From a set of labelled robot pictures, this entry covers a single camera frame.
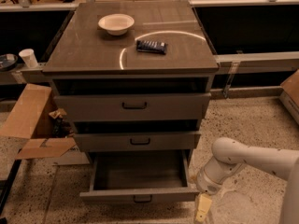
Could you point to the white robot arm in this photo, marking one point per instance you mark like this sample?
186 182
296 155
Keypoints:
229 157

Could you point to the dark round lid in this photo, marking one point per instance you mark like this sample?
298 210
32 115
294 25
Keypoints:
8 62

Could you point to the grey drawer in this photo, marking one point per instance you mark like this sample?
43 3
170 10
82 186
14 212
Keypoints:
140 177
128 107
97 142

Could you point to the dark blue snack packet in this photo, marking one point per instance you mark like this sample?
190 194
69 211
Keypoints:
151 46

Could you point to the clear acrylic bracket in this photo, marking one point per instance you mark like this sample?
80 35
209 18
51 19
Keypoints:
231 74

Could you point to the white bowl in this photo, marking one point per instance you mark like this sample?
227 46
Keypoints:
116 24

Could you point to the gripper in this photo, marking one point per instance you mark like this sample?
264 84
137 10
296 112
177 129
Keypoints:
206 183

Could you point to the cardboard box at right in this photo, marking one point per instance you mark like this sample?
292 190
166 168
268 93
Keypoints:
290 95

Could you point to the open cardboard box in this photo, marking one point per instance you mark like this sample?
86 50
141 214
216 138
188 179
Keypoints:
32 118

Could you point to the grey drawer cabinet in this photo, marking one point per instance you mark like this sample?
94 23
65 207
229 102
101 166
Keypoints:
89 61

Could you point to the grey bottom drawer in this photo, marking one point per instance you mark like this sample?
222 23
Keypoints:
140 177

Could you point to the grey middle drawer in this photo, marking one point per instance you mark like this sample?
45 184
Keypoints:
97 142

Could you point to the grey top drawer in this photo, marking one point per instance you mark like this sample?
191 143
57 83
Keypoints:
128 107

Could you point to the white paper cup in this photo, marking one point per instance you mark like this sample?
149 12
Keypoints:
28 56

